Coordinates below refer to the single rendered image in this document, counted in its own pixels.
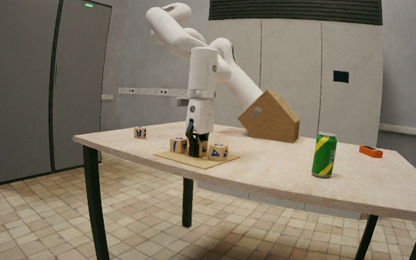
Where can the green and yellow striped drink can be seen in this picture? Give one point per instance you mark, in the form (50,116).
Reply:
(324,154)

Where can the tan flat mat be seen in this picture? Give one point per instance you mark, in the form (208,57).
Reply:
(198,162)

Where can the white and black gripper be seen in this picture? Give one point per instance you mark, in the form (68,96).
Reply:
(200,117)

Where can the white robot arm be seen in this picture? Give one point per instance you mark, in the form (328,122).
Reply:
(208,66)

